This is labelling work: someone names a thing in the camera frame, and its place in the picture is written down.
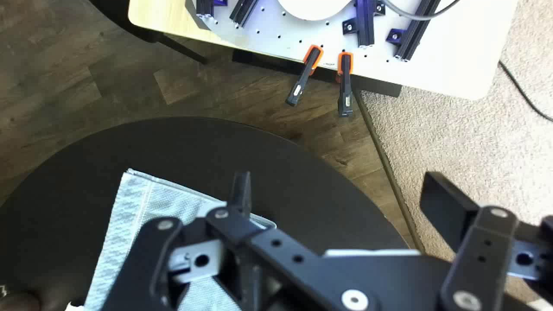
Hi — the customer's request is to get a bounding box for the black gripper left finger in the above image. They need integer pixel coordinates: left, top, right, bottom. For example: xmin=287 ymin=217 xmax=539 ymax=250
xmin=109 ymin=169 xmax=273 ymax=311

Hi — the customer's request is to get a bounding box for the white perforated mounting plate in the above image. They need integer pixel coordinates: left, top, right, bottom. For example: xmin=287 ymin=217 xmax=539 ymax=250
xmin=187 ymin=0 xmax=430 ymax=76

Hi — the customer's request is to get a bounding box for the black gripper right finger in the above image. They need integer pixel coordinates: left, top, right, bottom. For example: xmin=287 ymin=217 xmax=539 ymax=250
xmin=418 ymin=169 xmax=553 ymax=311

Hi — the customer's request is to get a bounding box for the light wood robot mount table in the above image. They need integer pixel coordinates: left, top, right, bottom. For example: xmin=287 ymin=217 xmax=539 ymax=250
xmin=126 ymin=0 xmax=520 ymax=102

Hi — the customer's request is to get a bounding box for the blue black mounting bracket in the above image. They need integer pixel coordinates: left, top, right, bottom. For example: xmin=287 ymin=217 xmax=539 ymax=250
xmin=386 ymin=0 xmax=444 ymax=62
xmin=194 ymin=0 xmax=225 ymax=19
xmin=341 ymin=0 xmax=387 ymax=48
xmin=228 ymin=0 xmax=263 ymax=27

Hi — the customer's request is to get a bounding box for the thin black floor cable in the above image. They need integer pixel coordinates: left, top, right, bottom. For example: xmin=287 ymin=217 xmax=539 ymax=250
xmin=496 ymin=59 xmax=553 ymax=124

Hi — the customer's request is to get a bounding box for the light blue towel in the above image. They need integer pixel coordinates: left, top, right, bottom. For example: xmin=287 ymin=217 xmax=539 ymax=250
xmin=66 ymin=167 xmax=278 ymax=311

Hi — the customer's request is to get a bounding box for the grey cable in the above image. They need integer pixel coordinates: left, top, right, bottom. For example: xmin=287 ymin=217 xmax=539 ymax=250
xmin=380 ymin=0 xmax=463 ymax=24

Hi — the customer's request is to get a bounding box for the orange black spring clamp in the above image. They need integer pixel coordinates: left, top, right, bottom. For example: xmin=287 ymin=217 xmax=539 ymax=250
xmin=335 ymin=50 xmax=356 ymax=119
xmin=285 ymin=43 xmax=325 ymax=109

